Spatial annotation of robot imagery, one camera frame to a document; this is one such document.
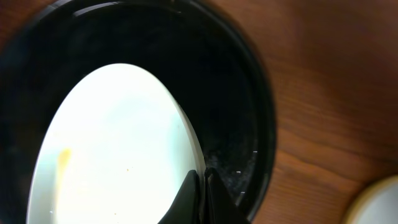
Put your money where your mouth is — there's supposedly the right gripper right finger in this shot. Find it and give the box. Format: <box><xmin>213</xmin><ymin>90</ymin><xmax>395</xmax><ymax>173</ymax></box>
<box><xmin>204</xmin><ymin>168</ymin><xmax>250</xmax><ymax>224</ymax></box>

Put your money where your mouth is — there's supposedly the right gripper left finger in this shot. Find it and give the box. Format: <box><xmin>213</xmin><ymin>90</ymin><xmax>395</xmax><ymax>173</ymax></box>
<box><xmin>159</xmin><ymin>170</ymin><xmax>200</xmax><ymax>224</ymax></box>

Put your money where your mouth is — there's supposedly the mint green plate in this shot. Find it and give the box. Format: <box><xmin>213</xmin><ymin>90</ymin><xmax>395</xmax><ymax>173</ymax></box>
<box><xmin>341</xmin><ymin>175</ymin><xmax>397</xmax><ymax>224</ymax></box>
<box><xmin>27</xmin><ymin>63</ymin><xmax>205</xmax><ymax>224</ymax></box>

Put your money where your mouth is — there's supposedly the black round tray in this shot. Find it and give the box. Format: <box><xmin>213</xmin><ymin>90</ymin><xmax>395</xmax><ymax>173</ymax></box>
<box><xmin>1</xmin><ymin>1</ymin><xmax>276</xmax><ymax>223</ymax></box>

